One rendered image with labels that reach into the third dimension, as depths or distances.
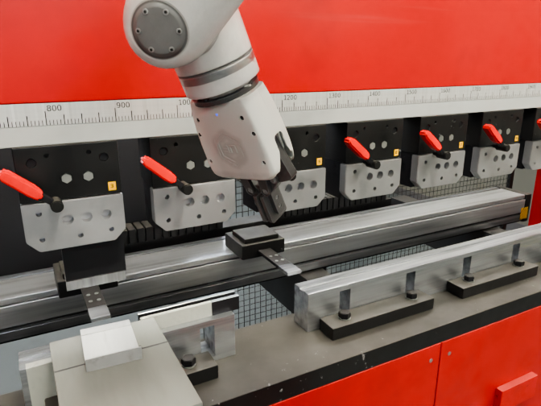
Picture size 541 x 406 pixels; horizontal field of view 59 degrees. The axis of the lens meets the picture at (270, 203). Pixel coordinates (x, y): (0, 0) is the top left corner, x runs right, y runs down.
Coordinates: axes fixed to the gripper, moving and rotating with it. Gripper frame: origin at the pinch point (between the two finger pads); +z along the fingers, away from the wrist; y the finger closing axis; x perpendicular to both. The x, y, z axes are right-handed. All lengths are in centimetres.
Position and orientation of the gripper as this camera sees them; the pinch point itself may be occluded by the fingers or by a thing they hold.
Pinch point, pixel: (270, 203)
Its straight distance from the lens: 59.8
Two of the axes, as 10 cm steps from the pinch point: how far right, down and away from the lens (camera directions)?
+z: 3.2, 8.1, 4.9
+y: 7.7, 0.8, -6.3
